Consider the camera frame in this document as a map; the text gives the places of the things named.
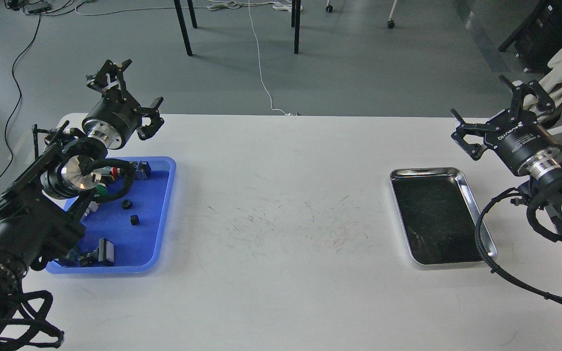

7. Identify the silver metal tray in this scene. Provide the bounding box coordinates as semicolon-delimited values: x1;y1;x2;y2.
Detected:
389;167;483;270

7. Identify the black floor cable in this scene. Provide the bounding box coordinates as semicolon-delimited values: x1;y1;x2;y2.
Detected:
0;0;86;220

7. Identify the green push button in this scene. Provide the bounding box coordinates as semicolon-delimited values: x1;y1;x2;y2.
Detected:
84;183;109;216

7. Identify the black table leg right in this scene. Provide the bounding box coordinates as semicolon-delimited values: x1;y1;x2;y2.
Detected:
291;0;301;54

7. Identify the white floor cable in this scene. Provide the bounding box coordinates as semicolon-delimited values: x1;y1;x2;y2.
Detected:
208;0;303;117

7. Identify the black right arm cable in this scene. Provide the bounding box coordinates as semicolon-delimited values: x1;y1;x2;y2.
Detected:
475;187;562;315

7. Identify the red emergency stop button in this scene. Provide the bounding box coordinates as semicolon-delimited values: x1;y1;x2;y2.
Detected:
100;161;152;183

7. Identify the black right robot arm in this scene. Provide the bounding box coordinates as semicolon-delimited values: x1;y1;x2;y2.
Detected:
451;76;562;305

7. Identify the blue plastic tray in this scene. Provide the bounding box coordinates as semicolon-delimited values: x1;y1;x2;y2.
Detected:
46;157;178;274

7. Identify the black table leg left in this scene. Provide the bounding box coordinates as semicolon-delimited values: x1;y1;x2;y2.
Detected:
173;0;198;57

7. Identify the black cabinet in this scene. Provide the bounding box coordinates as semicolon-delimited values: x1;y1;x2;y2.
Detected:
498;0;562;73

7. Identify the black table leg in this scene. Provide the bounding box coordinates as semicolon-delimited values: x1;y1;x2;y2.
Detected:
291;0;301;54
173;0;198;57

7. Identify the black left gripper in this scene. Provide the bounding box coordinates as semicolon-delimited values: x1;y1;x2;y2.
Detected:
82;59;164;150

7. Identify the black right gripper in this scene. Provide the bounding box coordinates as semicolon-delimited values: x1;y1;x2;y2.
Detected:
451;75;562;176

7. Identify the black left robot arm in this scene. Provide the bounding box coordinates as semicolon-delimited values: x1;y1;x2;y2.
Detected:
0;59;164;351

